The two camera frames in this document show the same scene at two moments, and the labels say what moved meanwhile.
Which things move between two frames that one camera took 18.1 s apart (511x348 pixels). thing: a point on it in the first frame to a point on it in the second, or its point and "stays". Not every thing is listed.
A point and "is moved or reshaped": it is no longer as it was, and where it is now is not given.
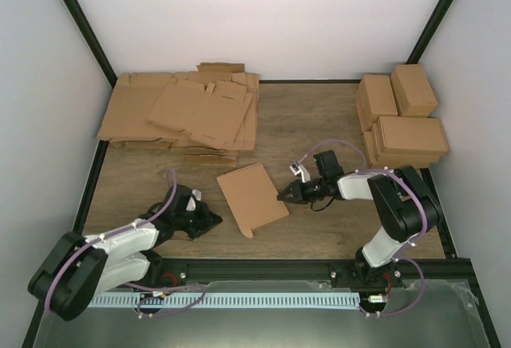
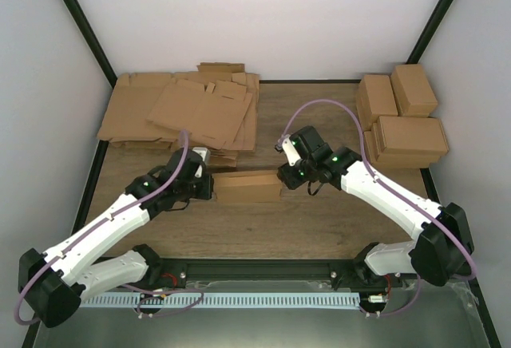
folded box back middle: x=375 y=97 stays
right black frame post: x=446 y=2 stays
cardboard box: x=251 y=198 is moved or reshaped
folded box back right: x=413 y=94 stays
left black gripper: x=207 y=216 to x=206 y=193
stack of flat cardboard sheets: x=211 y=112 stays
